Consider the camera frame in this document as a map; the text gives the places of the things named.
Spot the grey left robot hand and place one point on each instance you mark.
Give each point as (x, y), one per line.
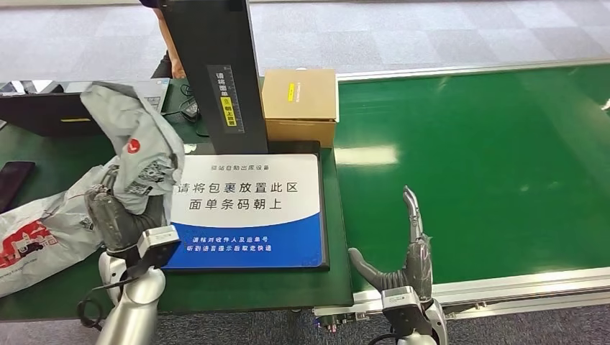
(119, 226)

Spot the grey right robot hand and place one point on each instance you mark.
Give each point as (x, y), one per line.
(419, 266)

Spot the grey courier bag long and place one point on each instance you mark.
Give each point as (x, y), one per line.
(138, 133)

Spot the green conveyor belt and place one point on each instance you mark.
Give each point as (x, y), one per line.
(500, 157)

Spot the black inbound scanner machine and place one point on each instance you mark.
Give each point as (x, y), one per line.
(214, 57)

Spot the brown cardboard box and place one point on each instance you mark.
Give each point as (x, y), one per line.
(300, 95)

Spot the grey courier bag crumpled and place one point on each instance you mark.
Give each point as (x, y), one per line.
(43, 238)

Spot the black smartphone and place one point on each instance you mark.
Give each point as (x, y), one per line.
(12, 183)

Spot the black silver laptop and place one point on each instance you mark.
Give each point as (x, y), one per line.
(43, 114)

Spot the black computer mouse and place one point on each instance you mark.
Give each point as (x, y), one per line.
(190, 109)

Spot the white blue instruction plate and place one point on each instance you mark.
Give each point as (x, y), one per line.
(257, 190)

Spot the grey device behind laptop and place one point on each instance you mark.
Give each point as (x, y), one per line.
(28, 86)

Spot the person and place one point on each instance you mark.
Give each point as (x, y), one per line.
(167, 47)

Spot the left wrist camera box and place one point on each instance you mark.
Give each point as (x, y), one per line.
(157, 245)

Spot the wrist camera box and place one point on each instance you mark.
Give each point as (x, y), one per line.
(405, 309)
(157, 245)

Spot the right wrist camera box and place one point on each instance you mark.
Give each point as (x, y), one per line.
(405, 309)

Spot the aluminium conveyor frame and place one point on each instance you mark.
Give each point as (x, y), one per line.
(524, 285)

